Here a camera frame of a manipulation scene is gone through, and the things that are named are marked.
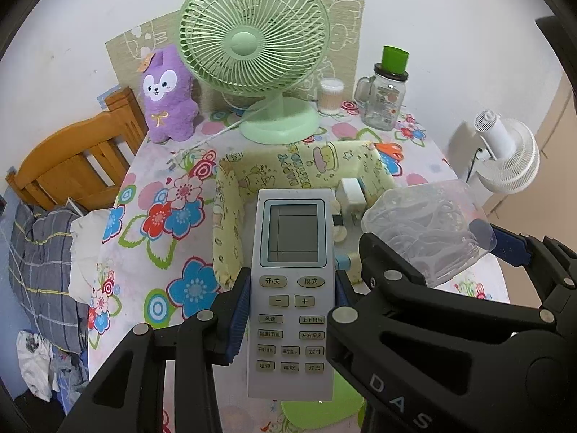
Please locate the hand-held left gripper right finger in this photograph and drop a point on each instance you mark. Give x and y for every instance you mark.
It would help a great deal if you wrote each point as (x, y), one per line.
(343, 288)

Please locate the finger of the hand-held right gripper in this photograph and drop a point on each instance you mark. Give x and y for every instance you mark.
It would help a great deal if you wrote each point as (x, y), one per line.
(505, 243)
(391, 279)

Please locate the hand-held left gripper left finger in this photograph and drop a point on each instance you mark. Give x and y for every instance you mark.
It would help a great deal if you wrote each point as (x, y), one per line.
(239, 320)

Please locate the white remote control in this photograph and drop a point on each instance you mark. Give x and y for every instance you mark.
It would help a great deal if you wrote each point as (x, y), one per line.
(290, 279)

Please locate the white round object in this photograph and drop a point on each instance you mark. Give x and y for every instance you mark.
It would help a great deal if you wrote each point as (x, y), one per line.
(340, 233)

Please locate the clear plastic floss pick container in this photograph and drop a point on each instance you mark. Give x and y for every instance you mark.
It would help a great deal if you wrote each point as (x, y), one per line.
(419, 230)

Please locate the light grey charger plug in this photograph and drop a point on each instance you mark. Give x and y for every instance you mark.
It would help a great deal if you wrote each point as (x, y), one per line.
(351, 193)

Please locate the patterned fabric storage box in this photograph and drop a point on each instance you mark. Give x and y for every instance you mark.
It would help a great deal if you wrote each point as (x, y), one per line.
(230, 216)

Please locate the light blue small tube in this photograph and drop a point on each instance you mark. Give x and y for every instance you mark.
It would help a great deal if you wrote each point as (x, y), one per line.
(348, 261)

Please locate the white standing fan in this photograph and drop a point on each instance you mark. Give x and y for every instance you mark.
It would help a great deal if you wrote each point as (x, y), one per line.
(509, 149)

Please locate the floral tablecloth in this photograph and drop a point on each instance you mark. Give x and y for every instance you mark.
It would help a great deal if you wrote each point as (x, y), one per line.
(148, 252)

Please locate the beige door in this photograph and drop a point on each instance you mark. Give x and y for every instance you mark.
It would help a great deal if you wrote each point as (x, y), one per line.
(559, 144)

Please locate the green pad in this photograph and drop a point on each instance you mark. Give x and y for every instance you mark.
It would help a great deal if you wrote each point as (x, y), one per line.
(315, 410)

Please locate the orange scissors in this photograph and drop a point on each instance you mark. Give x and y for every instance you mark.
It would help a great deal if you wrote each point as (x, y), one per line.
(390, 151)

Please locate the white pillow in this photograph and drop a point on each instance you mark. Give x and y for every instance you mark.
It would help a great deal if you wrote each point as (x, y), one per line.
(88, 243)

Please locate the glass mug jar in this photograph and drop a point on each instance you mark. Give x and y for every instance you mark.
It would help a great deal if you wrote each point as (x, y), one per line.
(383, 103)

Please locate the cotton swab container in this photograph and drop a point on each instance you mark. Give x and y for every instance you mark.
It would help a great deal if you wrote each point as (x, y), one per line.
(331, 99)

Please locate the crumpled clothes pile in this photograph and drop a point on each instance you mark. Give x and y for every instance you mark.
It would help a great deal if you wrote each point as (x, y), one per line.
(36, 356)

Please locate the grey plaid bedding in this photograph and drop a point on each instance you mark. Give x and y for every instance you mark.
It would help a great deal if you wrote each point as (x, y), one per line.
(40, 257)

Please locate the green plastic cup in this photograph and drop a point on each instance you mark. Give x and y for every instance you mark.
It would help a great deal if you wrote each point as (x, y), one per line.
(395, 58)

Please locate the purple plush toy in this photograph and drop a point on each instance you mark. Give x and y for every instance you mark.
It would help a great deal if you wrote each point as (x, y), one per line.
(169, 108)

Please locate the wooden chair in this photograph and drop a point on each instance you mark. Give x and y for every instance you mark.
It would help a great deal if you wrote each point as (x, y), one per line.
(67, 153)

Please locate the beige patterned mat board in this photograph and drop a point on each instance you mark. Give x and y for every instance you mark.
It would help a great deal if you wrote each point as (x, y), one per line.
(342, 31)

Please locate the green desk fan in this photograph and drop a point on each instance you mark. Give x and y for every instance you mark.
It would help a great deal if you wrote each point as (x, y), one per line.
(245, 45)

